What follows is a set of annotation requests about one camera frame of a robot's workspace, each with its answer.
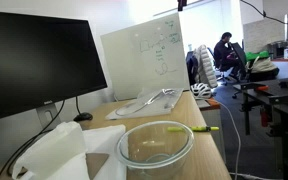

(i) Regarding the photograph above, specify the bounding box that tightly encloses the yellow pen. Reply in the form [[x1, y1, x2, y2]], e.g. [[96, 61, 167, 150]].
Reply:
[[167, 125, 220, 133]]

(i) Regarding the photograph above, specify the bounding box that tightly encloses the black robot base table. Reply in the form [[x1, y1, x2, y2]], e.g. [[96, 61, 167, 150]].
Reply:
[[240, 78, 288, 180]]

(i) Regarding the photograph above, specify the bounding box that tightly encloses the clear glass bowl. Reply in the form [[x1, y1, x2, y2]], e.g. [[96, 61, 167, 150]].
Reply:
[[116, 120, 196, 178]]

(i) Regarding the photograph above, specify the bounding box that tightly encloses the clear plastic bag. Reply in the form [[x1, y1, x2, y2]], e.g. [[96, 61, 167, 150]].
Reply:
[[104, 87, 184, 121]]

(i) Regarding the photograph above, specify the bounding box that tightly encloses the white whiteboard with drawings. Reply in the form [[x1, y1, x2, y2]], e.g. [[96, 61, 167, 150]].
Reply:
[[100, 12, 191, 102]]

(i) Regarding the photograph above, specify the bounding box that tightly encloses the dark jacket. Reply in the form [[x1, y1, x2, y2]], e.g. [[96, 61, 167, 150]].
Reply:
[[185, 50, 200, 86]]

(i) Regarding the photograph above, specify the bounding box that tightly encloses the white bicycle helmet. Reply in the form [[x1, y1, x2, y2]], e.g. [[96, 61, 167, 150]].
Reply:
[[190, 82, 213, 100]]

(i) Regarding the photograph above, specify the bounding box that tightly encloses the white puffy jacket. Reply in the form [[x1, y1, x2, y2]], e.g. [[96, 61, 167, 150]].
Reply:
[[193, 44, 219, 89]]

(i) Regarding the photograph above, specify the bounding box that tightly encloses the black computer mouse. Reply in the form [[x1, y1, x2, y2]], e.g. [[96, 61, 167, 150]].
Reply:
[[73, 112, 94, 122]]

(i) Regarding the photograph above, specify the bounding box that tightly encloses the orange topped cabinet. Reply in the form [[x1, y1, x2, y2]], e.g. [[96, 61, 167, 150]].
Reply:
[[197, 97, 226, 161]]

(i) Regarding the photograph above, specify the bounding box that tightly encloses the black office chair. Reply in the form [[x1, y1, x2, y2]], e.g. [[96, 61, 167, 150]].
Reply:
[[207, 46, 240, 86]]

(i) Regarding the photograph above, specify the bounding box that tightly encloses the seated person in dark clothes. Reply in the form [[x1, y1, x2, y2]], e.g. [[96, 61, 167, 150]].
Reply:
[[213, 31, 242, 73]]

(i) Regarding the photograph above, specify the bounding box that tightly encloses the silver monitor stand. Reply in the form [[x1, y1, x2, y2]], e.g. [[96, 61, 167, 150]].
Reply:
[[35, 102, 62, 130]]

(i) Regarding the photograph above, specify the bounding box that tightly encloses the black computer monitor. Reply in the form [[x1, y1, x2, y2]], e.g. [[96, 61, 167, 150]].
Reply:
[[0, 9, 108, 124]]

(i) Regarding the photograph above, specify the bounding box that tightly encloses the green bag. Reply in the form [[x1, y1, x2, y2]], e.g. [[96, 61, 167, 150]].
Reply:
[[244, 50, 271, 62]]

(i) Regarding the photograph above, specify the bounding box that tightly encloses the beige bag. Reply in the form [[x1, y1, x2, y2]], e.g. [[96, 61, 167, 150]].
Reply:
[[248, 56, 280, 75]]

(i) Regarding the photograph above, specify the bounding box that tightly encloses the white hanging cable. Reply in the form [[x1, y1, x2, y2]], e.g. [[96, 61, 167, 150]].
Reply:
[[213, 99, 242, 180]]

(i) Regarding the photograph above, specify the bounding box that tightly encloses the orange handled clamp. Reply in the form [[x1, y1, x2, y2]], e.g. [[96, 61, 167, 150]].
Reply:
[[254, 85, 270, 92]]

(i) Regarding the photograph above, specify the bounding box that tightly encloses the black monitor cable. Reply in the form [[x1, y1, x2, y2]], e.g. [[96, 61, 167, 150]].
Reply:
[[0, 99, 67, 180]]

